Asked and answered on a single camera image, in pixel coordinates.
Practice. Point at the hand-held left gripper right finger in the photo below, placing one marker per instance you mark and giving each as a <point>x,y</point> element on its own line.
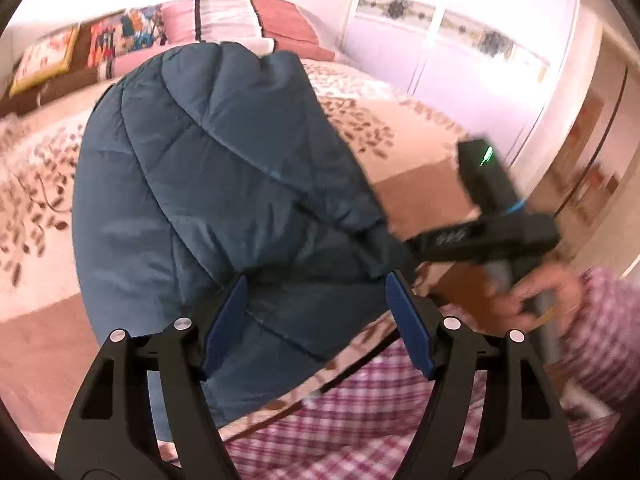
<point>410,325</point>

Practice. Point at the salmon pillow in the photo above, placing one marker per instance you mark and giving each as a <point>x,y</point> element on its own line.
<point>285,20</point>

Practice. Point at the leaf pattern blanket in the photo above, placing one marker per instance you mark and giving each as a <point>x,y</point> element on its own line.
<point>40,170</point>

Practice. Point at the person's right forearm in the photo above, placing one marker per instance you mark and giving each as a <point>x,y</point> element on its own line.
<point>610,330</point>

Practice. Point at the blue quilted jacket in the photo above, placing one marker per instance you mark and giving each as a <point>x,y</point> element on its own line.
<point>200,160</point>

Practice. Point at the person's right hand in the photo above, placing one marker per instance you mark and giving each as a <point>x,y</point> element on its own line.
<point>550,290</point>

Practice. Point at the brown cushion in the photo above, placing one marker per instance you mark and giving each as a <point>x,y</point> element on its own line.
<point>55,90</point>

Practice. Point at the pink plaid clothing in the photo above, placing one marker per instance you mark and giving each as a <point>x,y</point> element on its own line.
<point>350,420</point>

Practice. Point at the wooden door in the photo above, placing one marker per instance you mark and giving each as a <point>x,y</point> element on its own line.
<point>595,160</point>

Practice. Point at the yellow framed cushion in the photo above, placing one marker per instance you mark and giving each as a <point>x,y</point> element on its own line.
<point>45,57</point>

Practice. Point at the pink striped pillow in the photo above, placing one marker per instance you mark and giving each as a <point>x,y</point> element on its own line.
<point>215,17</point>

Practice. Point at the colourful patchwork cushion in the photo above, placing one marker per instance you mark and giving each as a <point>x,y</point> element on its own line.
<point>125,35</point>

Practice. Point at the white wardrobe with floral trim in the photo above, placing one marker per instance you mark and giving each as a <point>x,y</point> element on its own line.
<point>450,60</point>

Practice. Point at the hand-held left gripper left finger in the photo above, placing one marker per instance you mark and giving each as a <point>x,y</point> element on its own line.
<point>220,330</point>

